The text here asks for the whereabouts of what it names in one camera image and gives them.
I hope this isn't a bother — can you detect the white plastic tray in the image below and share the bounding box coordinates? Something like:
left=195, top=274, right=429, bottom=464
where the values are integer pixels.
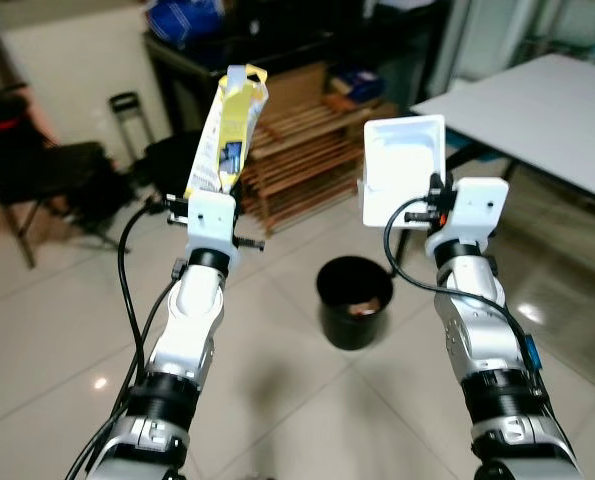
left=362, top=114, right=447, bottom=229

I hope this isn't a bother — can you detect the yellow power bank box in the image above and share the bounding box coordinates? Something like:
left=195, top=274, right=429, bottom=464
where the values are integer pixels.
left=184, top=64, right=270, bottom=199

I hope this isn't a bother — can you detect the brown crumpled trash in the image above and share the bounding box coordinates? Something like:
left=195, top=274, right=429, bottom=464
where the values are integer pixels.
left=342, top=295, right=383, bottom=316

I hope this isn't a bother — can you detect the black rubbish bin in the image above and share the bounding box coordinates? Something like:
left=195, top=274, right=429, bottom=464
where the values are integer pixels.
left=316, top=256, right=395, bottom=351

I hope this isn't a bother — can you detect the black hand trolley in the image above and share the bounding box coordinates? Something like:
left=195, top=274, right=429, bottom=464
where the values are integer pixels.
left=109, top=92, right=173, bottom=171

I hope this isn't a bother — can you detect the grey table with black legs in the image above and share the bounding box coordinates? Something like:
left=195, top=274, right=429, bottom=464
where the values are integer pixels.
left=410, top=53, right=595, bottom=216

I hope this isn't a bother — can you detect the black chair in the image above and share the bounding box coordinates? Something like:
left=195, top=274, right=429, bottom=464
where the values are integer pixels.
left=0, top=85, right=128, bottom=269

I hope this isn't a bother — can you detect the wooden slatted rack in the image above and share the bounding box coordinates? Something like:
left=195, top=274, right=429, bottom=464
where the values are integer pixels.
left=242, top=95, right=403, bottom=236

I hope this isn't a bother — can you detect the blue printed box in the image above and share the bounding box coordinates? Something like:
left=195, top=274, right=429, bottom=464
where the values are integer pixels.
left=327, top=68, right=386, bottom=104

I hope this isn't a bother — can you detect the brown cardboard box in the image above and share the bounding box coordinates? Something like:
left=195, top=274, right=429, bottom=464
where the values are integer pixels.
left=267, top=62, right=343, bottom=116

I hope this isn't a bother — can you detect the black desk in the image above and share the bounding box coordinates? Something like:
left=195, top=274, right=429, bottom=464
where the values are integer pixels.
left=142, top=0, right=448, bottom=131

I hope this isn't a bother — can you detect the blue plastic bag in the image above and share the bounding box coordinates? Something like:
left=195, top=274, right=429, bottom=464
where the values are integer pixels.
left=147, top=0, right=226, bottom=39

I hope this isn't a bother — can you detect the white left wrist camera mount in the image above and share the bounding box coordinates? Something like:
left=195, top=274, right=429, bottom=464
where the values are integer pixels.
left=185, top=192, right=242, bottom=271

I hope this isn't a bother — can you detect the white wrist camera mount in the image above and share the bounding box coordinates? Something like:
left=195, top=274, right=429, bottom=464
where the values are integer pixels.
left=424, top=178, right=510, bottom=259
left=185, top=192, right=242, bottom=271

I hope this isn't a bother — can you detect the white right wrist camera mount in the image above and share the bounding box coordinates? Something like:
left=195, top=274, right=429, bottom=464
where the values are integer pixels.
left=424, top=178, right=510, bottom=259

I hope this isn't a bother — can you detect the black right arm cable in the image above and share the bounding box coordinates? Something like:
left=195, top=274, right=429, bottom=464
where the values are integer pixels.
left=383, top=196, right=543, bottom=401

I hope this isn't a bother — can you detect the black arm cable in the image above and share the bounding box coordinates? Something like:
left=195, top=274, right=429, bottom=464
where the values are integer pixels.
left=383, top=196, right=543, bottom=401
left=65, top=200, right=178, bottom=480

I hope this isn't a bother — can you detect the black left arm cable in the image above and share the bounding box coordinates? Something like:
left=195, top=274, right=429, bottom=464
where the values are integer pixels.
left=65, top=200, right=178, bottom=480

